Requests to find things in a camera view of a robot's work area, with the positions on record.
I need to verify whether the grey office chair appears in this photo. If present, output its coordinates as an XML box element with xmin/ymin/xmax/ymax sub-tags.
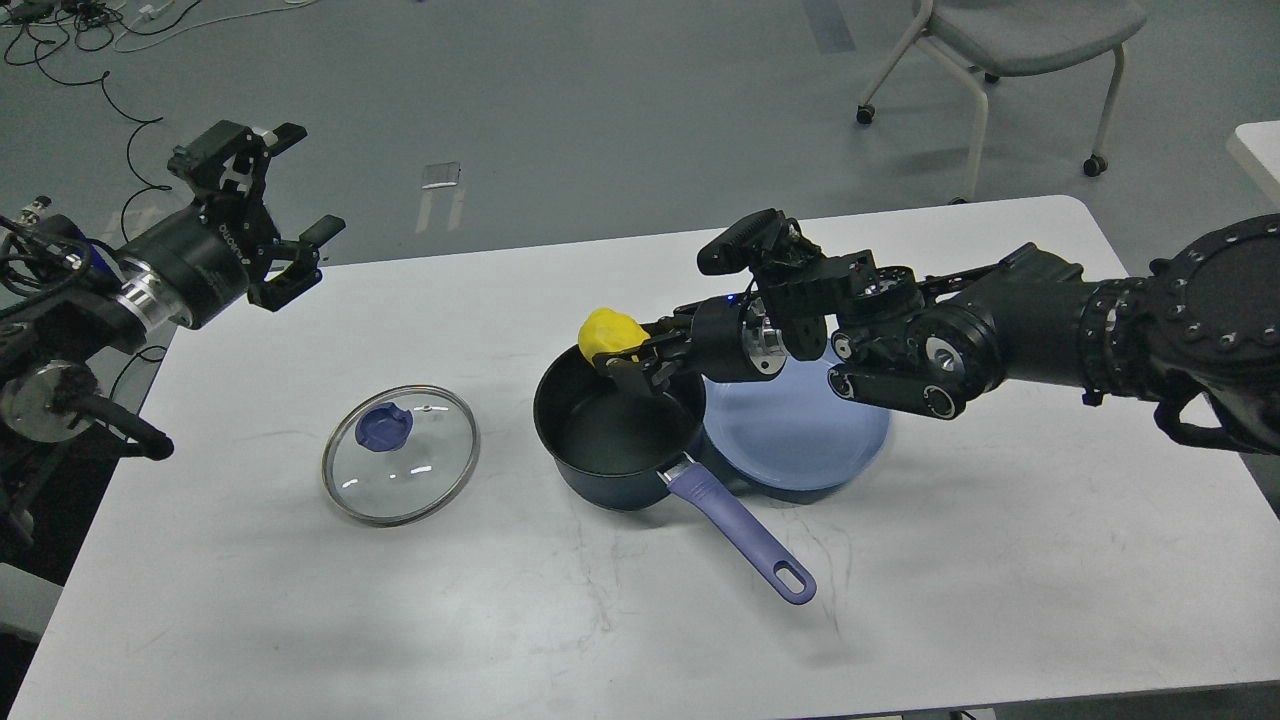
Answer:
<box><xmin>855</xmin><ymin>1</ymin><xmax>1148</xmax><ymax>204</ymax></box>

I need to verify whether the black floor cable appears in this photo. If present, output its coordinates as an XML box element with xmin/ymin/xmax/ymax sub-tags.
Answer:
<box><xmin>3</xmin><ymin>0</ymin><xmax>204</xmax><ymax>396</ymax></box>

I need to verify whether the yellow potato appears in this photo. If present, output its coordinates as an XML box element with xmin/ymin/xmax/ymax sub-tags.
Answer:
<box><xmin>577</xmin><ymin>307</ymin><xmax>652</xmax><ymax>364</ymax></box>

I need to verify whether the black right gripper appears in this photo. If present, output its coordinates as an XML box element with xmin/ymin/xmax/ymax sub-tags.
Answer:
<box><xmin>594</xmin><ymin>296</ymin><xmax>788</xmax><ymax>397</ymax></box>

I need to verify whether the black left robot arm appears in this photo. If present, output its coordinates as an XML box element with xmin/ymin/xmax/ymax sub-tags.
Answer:
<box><xmin>3</xmin><ymin>120</ymin><xmax>346</xmax><ymax>553</ymax></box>

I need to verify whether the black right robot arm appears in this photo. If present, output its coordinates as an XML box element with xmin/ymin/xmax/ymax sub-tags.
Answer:
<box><xmin>579</xmin><ymin>209</ymin><xmax>1279</xmax><ymax>455</ymax></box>

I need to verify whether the white floor cable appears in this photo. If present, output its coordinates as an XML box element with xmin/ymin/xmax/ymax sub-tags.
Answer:
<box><xmin>111</xmin><ymin>0</ymin><xmax>332</xmax><ymax>53</ymax></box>

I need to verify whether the glass lid purple knob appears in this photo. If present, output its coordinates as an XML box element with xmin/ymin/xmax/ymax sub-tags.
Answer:
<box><xmin>321</xmin><ymin>386</ymin><xmax>481</xmax><ymax>528</ymax></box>

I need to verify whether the dark blue saucepan purple handle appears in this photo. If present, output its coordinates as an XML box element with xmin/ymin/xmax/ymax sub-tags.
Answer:
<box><xmin>532</xmin><ymin>347</ymin><xmax>817</xmax><ymax>605</ymax></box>

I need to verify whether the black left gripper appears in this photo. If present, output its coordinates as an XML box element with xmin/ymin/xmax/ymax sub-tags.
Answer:
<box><xmin>118</xmin><ymin>120</ymin><xmax>346</xmax><ymax>331</ymax></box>

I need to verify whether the white table corner right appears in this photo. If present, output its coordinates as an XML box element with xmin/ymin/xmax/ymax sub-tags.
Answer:
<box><xmin>1226</xmin><ymin>120</ymin><xmax>1279</xmax><ymax>208</ymax></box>

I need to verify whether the blue plate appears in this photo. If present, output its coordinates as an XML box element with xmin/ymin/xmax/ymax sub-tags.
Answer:
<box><xmin>703</xmin><ymin>348</ymin><xmax>892</xmax><ymax>503</ymax></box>

